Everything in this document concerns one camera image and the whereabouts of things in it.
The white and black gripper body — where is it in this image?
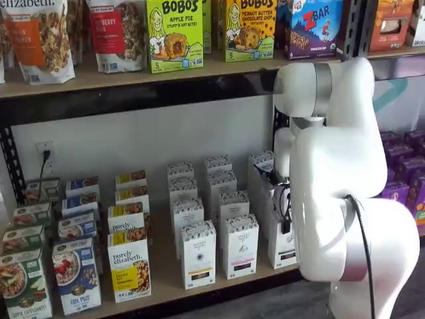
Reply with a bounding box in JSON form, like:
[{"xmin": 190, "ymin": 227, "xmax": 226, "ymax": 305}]
[{"xmin": 271, "ymin": 179, "xmax": 294, "ymax": 217}]

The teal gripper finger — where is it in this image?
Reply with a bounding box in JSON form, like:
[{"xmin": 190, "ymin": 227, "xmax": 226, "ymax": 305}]
[{"xmin": 254, "ymin": 161, "xmax": 282, "ymax": 185}]

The white box dark green strip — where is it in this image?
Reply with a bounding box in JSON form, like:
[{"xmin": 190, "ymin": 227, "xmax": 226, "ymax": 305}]
[
  {"xmin": 267, "ymin": 211, "xmax": 298, "ymax": 270},
  {"xmin": 248, "ymin": 165, "xmax": 272, "ymax": 217},
  {"xmin": 247, "ymin": 150, "xmax": 276, "ymax": 169}
]

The white box pink strip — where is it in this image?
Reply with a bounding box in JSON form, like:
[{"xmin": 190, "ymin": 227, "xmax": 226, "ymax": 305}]
[
  {"xmin": 222, "ymin": 213, "xmax": 260, "ymax": 280},
  {"xmin": 217, "ymin": 189, "xmax": 251, "ymax": 230},
  {"xmin": 207, "ymin": 169, "xmax": 238, "ymax": 217},
  {"xmin": 203, "ymin": 154, "xmax": 232, "ymax": 175}
]

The purple box yellow label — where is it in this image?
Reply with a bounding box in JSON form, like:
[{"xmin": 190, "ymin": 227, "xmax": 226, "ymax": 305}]
[
  {"xmin": 379, "ymin": 130, "xmax": 400, "ymax": 148},
  {"xmin": 406, "ymin": 174, "xmax": 425, "ymax": 217},
  {"xmin": 403, "ymin": 129, "xmax": 425, "ymax": 148},
  {"xmin": 394, "ymin": 156, "xmax": 425, "ymax": 184},
  {"xmin": 383, "ymin": 142, "xmax": 414, "ymax": 164},
  {"xmin": 381, "ymin": 181, "xmax": 410, "ymax": 203}
]

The wooden shelf board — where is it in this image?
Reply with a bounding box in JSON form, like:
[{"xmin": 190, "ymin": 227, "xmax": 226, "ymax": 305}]
[
  {"xmin": 367, "ymin": 45, "xmax": 425, "ymax": 60},
  {"xmin": 0, "ymin": 49, "xmax": 343, "ymax": 99},
  {"xmin": 0, "ymin": 156, "xmax": 299, "ymax": 319}
]

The yellow white Purely Elizabeth box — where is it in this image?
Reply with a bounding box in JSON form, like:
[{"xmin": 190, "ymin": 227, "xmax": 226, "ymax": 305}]
[
  {"xmin": 114, "ymin": 169, "xmax": 147, "ymax": 192},
  {"xmin": 114, "ymin": 185, "xmax": 151, "ymax": 213},
  {"xmin": 106, "ymin": 229, "xmax": 152, "ymax": 304},
  {"xmin": 106, "ymin": 202, "xmax": 147, "ymax": 235}
]

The yellow Bobo's peanut butter box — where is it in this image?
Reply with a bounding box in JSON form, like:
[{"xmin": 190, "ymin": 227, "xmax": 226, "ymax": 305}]
[
  {"xmin": 224, "ymin": 0, "xmax": 278, "ymax": 63},
  {"xmin": 216, "ymin": 0, "xmax": 228, "ymax": 51}
]

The blue Z Bar box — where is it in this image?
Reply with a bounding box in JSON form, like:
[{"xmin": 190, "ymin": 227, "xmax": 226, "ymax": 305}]
[{"xmin": 284, "ymin": 0, "xmax": 345, "ymax": 61}]

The green Bobo's apple pie box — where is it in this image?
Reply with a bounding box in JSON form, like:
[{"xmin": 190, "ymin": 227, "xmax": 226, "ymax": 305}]
[
  {"xmin": 201, "ymin": 0, "xmax": 213, "ymax": 55},
  {"xmin": 145, "ymin": 0, "xmax": 205, "ymax": 75}
]

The blue Flax Plus oatmeal box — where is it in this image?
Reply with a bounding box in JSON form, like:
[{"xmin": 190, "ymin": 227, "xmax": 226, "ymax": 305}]
[
  {"xmin": 51, "ymin": 237, "xmax": 102, "ymax": 316},
  {"xmin": 64, "ymin": 175, "xmax": 100, "ymax": 199},
  {"xmin": 57, "ymin": 210, "xmax": 99, "ymax": 243},
  {"xmin": 60, "ymin": 193, "xmax": 100, "ymax": 217}
]

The orange snack box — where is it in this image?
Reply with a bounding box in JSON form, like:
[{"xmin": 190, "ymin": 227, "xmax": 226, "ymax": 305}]
[{"xmin": 369, "ymin": 0, "xmax": 416, "ymax": 53}]

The white brown snack box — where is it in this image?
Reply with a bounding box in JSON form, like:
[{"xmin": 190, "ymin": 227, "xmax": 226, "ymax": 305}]
[{"xmin": 405, "ymin": 0, "xmax": 425, "ymax": 48}]

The green apple cinnamon oatmeal box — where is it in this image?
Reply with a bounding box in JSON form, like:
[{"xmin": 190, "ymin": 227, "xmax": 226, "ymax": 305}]
[
  {"xmin": 12, "ymin": 201, "xmax": 53, "ymax": 231},
  {"xmin": 0, "ymin": 247, "xmax": 54, "ymax": 319},
  {"xmin": 25, "ymin": 178, "xmax": 62, "ymax": 206},
  {"xmin": 1, "ymin": 223, "xmax": 46, "ymax": 257}
]

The red label granola bag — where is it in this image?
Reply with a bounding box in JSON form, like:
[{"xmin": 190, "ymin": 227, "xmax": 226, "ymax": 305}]
[{"xmin": 85, "ymin": 0, "xmax": 147, "ymax": 74}]

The clear granola bag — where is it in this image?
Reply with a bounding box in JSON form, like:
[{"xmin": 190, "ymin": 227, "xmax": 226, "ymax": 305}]
[{"xmin": 65, "ymin": 0, "xmax": 89, "ymax": 66}]

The orange label granola bag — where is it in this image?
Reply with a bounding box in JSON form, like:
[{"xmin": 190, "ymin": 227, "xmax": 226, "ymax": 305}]
[{"xmin": 0, "ymin": 0, "xmax": 76, "ymax": 86}]

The thin black cable with connector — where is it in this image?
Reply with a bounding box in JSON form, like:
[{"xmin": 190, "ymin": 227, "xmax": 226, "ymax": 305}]
[{"xmin": 278, "ymin": 186, "xmax": 293, "ymax": 234}]

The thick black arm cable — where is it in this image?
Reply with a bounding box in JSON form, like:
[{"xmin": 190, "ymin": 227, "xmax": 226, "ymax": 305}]
[{"xmin": 343, "ymin": 194, "xmax": 378, "ymax": 319}]

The black metal rack frame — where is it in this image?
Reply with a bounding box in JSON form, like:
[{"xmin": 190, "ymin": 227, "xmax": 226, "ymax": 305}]
[{"xmin": 0, "ymin": 0, "xmax": 370, "ymax": 319}]

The white wall outlet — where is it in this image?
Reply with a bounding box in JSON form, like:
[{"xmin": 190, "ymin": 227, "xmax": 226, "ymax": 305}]
[{"xmin": 35, "ymin": 141, "xmax": 58, "ymax": 177}]

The black plug with cord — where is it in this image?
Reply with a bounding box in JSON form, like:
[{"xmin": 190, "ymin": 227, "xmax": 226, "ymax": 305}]
[{"xmin": 37, "ymin": 150, "xmax": 52, "ymax": 201}]

